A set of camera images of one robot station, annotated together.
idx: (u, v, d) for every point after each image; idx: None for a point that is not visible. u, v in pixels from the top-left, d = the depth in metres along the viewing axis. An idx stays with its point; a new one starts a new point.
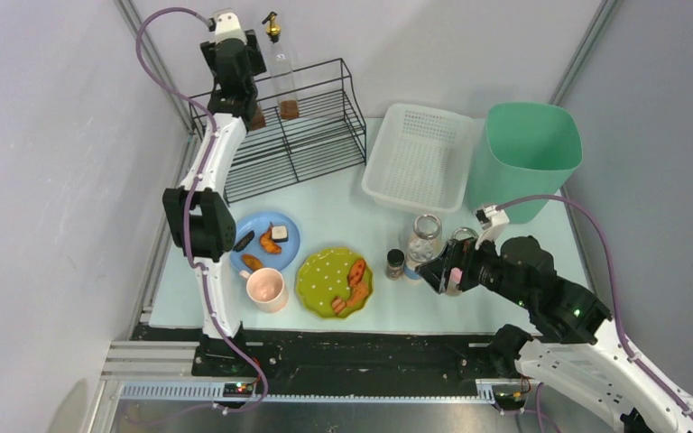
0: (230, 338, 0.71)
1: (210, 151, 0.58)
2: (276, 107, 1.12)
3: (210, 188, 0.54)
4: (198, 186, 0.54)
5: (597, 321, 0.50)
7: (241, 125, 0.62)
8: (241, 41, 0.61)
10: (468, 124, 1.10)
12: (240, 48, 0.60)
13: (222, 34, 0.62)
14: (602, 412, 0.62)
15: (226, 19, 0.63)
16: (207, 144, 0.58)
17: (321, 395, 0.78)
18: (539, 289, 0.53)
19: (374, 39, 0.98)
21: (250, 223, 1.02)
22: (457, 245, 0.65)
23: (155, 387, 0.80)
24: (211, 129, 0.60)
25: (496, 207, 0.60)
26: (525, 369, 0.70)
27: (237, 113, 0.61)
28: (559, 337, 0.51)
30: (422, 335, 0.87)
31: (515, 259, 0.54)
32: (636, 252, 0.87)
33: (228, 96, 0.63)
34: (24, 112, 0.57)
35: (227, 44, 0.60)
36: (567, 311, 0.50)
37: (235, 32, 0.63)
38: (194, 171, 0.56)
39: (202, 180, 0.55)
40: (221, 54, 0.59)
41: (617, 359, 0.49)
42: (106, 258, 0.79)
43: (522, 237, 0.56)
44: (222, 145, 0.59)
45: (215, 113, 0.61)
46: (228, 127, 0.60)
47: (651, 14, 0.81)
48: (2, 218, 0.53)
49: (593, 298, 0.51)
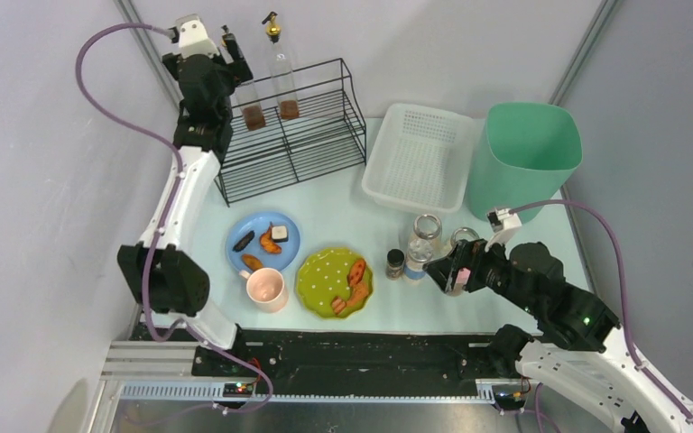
0: (225, 349, 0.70)
1: (175, 198, 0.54)
2: (275, 107, 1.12)
3: (172, 245, 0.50)
4: (159, 242, 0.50)
5: (605, 328, 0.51)
7: (211, 159, 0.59)
8: (207, 62, 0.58)
10: (468, 124, 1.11)
12: (206, 70, 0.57)
13: (185, 49, 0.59)
14: (602, 415, 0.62)
15: (191, 28, 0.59)
16: (172, 188, 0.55)
17: (321, 395, 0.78)
18: (549, 296, 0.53)
19: (374, 39, 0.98)
21: (250, 223, 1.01)
22: (466, 244, 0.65)
23: (156, 387, 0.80)
24: (176, 170, 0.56)
25: (509, 212, 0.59)
26: (526, 370, 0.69)
27: (207, 145, 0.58)
28: (568, 344, 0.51)
30: (422, 335, 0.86)
31: (523, 265, 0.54)
32: (635, 253, 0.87)
33: (198, 124, 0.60)
34: (24, 112, 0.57)
35: (192, 67, 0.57)
36: (577, 318, 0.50)
37: (200, 42, 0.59)
38: (155, 225, 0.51)
39: (163, 235, 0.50)
40: (184, 78, 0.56)
41: (625, 368, 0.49)
42: (106, 258, 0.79)
43: (531, 243, 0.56)
44: (189, 190, 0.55)
45: (180, 148, 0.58)
46: (198, 166, 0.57)
47: (651, 14, 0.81)
48: (3, 218, 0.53)
49: (603, 306, 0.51)
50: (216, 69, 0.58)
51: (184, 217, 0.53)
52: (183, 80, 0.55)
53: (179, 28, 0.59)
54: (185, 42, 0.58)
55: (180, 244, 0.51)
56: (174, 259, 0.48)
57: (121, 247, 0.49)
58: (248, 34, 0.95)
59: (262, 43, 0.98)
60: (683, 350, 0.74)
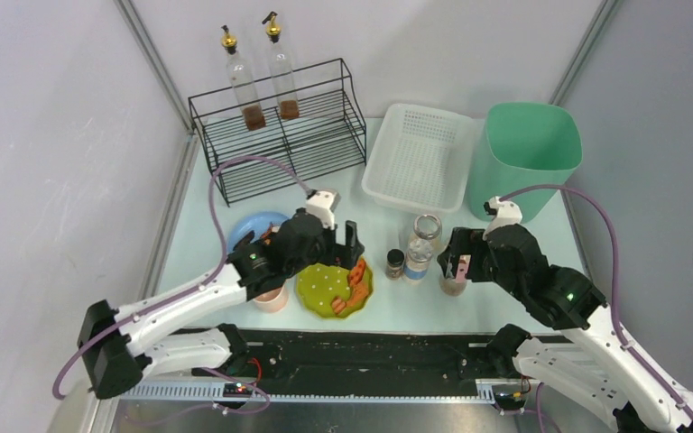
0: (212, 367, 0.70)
1: (174, 299, 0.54)
2: (276, 107, 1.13)
3: (126, 339, 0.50)
4: (124, 327, 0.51)
5: (591, 308, 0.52)
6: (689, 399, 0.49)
7: (239, 293, 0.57)
8: (316, 228, 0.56)
10: (469, 124, 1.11)
12: (310, 234, 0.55)
13: (310, 205, 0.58)
14: (594, 407, 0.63)
15: (324, 196, 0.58)
16: (186, 289, 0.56)
17: (324, 395, 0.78)
18: (526, 271, 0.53)
19: (374, 38, 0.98)
21: (249, 224, 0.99)
22: (464, 233, 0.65)
23: (156, 387, 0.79)
24: (204, 278, 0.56)
25: (504, 202, 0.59)
26: (524, 367, 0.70)
27: (246, 280, 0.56)
28: (552, 321, 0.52)
30: (422, 335, 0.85)
31: (498, 244, 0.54)
32: (635, 251, 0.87)
33: (262, 257, 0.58)
34: (24, 112, 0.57)
35: (304, 220, 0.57)
36: (560, 296, 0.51)
37: (324, 212, 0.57)
38: (138, 308, 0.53)
39: (132, 324, 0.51)
40: (290, 225, 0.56)
41: (609, 346, 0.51)
42: (106, 258, 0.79)
43: (509, 225, 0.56)
44: (194, 302, 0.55)
45: (227, 262, 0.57)
46: (221, 289, 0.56)
47: (651, 14, 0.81)
48: (2, 217, 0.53)
49: (586, 284, 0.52)
50: (317, 239, 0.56)
51: (165, 322, 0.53)
52: (289, 225, 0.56)
53: (316, 188, 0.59)
54: (313, 200, 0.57)
55: (134, 343, 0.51)
56: (113, 353, 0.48)
57: (106, 302, 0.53)
58: (248, 35, 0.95)
59: (262, 43, 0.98)
60: (682, 349, 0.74)
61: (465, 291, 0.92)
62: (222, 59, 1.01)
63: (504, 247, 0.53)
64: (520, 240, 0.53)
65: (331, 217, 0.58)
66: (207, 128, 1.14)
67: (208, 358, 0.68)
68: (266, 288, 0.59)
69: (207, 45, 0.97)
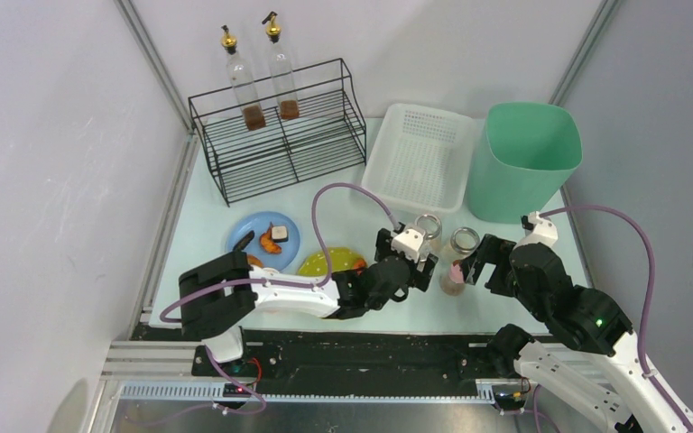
0: (217, 361, 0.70)
1: (295, 285, 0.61)
2: (276, 107, 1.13)
3: (254, 296, 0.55)
4: (256, 286, 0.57)
5: (617, 335, 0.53)
6: None
7: (333, 309, 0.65)
8: (401, 269, 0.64)
10: (468, 124, 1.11)
12: (393, 281, 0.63)
13: (398, 241, 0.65)
14: (595, 419, 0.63)
15: (413, 235, 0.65)
16: (302, 281, 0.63)
17: (321, 395, 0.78)
18: (551, 292, 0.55)
19: (375, 39, 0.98)
21: (250, 223, 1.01)
22: (495, 241, 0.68)
23: (154, 387, 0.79)
24: (317, 281, 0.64)
25: (548, 222, 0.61)
26: (525, 370, 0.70)
27: (341, 302, 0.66)
28: (577, 345, 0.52)
30: (422, 335, 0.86)
31: (522, 263, 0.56)
32: (634, 252, 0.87)
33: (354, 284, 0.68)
34: (24, 110, 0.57)
35: (393, 265, 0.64)
36: (587, 319, 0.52)
37: (411, 249, 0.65)
38: (268, 276, 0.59)
39: (262, 286, 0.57)
40: (383, 268, 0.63)
41: (632, 373, 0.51)
42: (106, 257, 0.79)
43: (532, 244, 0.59)
44: (304, 295, 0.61)
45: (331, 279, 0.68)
46: (326, 298, 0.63)
47: (651, 15, 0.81)
48: (3, 217, 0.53)
49: (615, 309, 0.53)
50: (398, 284, 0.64)
51: (282, 298, 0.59)
52: (377, 269, 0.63)
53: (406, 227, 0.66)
54: (404, 238, 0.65)
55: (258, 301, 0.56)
56: (236, 302, 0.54)
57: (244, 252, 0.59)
58: (249, 35, 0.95)
59: (263, 43, 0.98)
60: (681, 349, 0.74)
61: (465, 290, 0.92)
62: (222, 59, 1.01)
63: (529, 266, 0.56)
64: (545, 262, 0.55)
65: (413, 254, 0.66)
66: (207, 128, 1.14)
67: (223, 351, 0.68)
68: (346, 314, 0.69)
69: (208, 44, 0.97)
